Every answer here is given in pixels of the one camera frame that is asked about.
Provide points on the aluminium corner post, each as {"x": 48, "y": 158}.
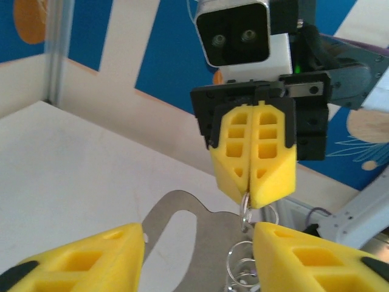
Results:
{"x": 59, "y": 61}

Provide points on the clear plastic zip bag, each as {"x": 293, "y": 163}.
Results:
{"x": 212, "y": 243}

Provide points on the aluminium side rail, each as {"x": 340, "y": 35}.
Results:
{"x": 358, "y": 222}

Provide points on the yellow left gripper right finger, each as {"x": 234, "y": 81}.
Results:
{"x": 273, "y": 258}

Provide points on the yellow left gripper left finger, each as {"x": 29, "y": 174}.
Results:
{"x": 127, "y": 252}

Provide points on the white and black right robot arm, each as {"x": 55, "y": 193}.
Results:
{"x": 380, "y": 97}

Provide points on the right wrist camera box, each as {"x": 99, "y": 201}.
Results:
{"x": 234, "y": 36}

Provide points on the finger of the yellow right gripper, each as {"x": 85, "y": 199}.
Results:
{"x": 279, "y": 179}
{"x": 225, "y": 170}

